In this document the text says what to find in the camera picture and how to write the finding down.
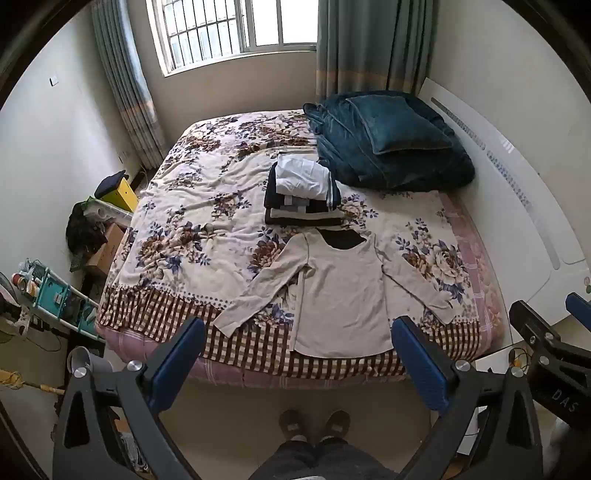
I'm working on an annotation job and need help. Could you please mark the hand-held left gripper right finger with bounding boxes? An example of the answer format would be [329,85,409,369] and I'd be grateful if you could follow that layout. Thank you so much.
[390,316,544,480]

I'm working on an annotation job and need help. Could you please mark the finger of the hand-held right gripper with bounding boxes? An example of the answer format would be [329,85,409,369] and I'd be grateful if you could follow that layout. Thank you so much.
[509,300,568,357]
[564,292,591,334]

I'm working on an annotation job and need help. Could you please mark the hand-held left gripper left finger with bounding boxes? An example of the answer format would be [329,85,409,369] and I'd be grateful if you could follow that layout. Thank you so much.
[52,316,208,480]

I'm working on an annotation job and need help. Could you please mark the beige long-sleeve shirt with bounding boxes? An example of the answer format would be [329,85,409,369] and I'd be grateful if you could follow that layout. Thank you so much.
[213,229,457,358]

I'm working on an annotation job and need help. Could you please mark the dark clothes pile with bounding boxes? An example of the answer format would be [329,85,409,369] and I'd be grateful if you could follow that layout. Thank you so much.
[65,202,110,272]

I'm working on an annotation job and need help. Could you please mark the stack of folded clothes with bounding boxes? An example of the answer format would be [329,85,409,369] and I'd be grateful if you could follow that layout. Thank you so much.
[263,162,343,214]

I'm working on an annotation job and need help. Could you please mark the grey plastic tube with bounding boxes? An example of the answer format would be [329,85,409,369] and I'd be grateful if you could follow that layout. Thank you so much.
[68,346,114,378]

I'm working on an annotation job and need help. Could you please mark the brown slipper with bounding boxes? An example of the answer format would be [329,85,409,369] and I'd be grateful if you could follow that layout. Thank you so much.
[322,409,352,439]
[279,409,306,440]

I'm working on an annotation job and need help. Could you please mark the cardboard box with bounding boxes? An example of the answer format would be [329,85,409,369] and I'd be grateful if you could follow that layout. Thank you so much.
[85,222,127,277]

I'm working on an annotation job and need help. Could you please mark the teal storage cart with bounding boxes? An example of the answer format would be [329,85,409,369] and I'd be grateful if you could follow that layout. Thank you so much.
[17,260,100,336]

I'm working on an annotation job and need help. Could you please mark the person's dark trousers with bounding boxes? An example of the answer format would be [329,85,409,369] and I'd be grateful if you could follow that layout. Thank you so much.
[248,438,399,480]

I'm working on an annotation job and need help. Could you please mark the white headboard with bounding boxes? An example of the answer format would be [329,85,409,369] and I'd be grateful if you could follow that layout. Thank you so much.
[418,78,591,324]

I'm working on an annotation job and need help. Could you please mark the yellow stick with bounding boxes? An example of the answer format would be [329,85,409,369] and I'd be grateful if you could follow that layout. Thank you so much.
[0,368,66,396]

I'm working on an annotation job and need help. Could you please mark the floral patterned blanket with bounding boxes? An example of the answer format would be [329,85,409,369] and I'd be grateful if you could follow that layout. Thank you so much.
[95,110,491,380]

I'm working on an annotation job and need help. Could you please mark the yellow box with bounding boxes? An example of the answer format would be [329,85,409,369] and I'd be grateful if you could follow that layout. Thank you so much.
[102,178,140,213]

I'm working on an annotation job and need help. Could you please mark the beige black striped folded garment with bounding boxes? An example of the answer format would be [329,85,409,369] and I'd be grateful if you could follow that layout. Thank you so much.
[263,200,347,227]

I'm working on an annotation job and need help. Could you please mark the dark cap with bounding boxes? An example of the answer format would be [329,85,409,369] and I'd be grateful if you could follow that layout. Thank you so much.
[94,170,130,198]

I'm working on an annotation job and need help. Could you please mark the teal quilt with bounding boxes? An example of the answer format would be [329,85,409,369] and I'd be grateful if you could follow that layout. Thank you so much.
[303,91,476,191]

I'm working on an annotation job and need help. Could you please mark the white folded garment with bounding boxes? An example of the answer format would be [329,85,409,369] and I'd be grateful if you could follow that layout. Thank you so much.
[274,154,332,200]

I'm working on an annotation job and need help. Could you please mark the teal pillow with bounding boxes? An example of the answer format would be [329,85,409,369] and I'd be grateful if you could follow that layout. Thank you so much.
[345,95,454,155]

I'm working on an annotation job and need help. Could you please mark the grey-green curtain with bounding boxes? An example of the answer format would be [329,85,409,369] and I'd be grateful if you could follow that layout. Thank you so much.
[91,0,168,170]
[315,0,438,100]

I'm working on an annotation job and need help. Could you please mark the barred window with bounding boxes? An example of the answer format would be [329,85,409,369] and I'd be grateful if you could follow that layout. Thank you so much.
[145,0,320,78]

